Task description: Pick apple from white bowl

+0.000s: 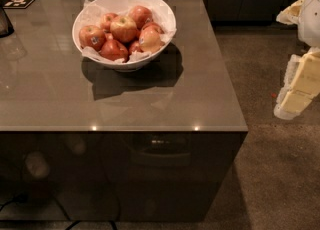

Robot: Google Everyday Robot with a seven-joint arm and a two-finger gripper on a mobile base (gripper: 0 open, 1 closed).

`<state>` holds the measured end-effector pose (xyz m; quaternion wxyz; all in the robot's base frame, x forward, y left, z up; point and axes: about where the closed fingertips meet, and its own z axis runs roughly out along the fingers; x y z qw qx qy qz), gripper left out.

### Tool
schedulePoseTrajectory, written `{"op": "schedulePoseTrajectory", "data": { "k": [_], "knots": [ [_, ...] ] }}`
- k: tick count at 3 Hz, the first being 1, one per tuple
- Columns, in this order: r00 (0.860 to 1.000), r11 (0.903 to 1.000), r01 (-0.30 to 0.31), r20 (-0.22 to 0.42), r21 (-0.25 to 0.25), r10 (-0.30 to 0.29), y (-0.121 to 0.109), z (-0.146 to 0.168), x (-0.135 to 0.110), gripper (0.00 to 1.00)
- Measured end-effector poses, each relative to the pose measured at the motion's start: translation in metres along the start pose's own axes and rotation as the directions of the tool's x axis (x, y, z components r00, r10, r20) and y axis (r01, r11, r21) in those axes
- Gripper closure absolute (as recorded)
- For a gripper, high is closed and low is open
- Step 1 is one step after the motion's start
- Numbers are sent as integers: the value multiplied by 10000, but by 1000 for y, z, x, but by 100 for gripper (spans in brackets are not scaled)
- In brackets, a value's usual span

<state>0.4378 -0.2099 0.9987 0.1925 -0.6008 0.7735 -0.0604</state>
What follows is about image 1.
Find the left red apple with sticker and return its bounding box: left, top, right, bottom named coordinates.
left=79, top=25, right=106, bottom=51

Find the back left red apple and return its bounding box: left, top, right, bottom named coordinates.
left=100, top=13, right=117, bottom=32

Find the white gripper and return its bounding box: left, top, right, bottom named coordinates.
left=274, top=0, right=320, bottom=120

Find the right yellow-red apple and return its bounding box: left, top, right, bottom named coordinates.
left=139, top=27, right=164, bottom=53

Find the red apple behind right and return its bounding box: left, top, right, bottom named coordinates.
left=141, top=21, right=165, bottom=34

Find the back right red apple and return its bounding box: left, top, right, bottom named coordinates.
left=128, top=5, right=153, bottom=29

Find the dark object at left edge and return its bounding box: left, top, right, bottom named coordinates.
left=0, top=6, right=14, bottom=37

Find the black floor cable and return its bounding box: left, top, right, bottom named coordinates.
left=0, top=193, right=118, bottom=230

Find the dark glass table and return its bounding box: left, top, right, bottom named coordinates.
left=0, top=0, right=247, bottom=222

